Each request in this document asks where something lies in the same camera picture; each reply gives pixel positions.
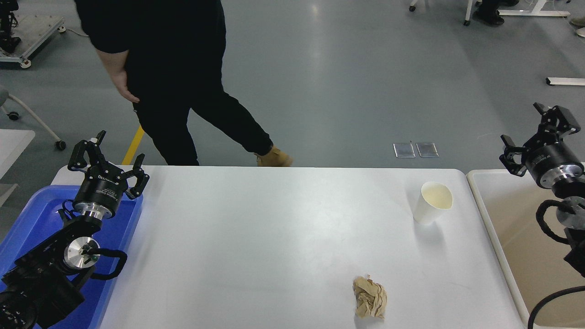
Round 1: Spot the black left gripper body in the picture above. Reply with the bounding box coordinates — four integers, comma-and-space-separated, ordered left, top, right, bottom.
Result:
73, 164, 129, 212

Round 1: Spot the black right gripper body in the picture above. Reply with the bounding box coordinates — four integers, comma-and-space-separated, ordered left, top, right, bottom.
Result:
525, 143, 579, 187

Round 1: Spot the white paper cup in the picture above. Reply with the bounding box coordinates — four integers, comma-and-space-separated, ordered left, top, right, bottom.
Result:
413, 181, 453, 225

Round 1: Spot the tan paper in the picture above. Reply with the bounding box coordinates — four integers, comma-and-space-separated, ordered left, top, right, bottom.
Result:
352, 275, 388, 319

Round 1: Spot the person's hand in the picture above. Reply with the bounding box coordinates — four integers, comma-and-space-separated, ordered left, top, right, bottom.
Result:
112, 73, 140, 104

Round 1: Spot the grey office chair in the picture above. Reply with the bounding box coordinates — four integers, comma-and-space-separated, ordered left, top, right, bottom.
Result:
0, 85, 67, 150

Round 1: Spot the white side table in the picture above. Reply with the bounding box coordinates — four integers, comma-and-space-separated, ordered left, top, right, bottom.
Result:
0, 129, 36, 207

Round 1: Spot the blue plastic tray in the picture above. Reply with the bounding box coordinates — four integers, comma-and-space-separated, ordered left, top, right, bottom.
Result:
0, 185, 144, 329

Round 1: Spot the large pale bin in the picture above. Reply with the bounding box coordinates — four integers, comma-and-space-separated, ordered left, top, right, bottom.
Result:
466, 169, 585, 329

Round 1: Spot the seated person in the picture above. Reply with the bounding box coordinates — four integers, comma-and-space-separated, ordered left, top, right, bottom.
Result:
473, 0, 519, 27

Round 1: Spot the grey wheeled platform cart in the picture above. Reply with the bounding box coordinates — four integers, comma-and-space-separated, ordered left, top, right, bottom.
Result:
0, 14, 67, 69

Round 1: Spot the white-framed wheeled chair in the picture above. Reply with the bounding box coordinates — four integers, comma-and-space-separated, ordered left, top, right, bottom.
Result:
409, 0, 474, 26

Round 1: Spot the black machine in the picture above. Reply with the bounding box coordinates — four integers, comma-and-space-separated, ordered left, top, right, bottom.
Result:
0, 0, 21, 53

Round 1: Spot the white desk frame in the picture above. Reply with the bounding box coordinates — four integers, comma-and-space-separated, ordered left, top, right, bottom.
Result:
498, 0, 570, 18

